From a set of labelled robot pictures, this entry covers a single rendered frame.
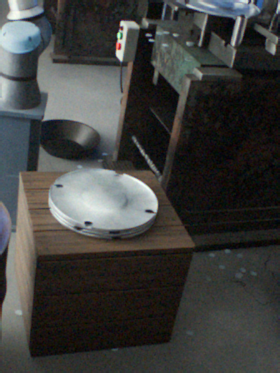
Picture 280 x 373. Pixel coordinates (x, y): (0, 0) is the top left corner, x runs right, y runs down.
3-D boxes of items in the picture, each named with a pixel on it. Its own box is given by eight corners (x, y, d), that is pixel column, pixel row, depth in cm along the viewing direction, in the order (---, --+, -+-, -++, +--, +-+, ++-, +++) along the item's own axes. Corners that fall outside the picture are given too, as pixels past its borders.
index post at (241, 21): (233, 46, 179) (241, 16, 174) (228, 42, 182) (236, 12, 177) (241, 47, 180) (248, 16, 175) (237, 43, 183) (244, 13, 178)
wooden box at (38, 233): (29, 357, 153) (38, 255, 135) (13, 265, 183) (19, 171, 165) (170, 342, 166) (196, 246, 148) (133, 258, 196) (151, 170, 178)
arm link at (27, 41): (-8, 72, 172) (-6, 28, 165) (6, 58, 183) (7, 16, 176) (32, 80, 172) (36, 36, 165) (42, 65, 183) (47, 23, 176)
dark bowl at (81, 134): (36, 166, 237) (37, 151, 233) (24, 132, 260) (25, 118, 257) (106, 165, 247) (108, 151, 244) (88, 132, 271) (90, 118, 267)
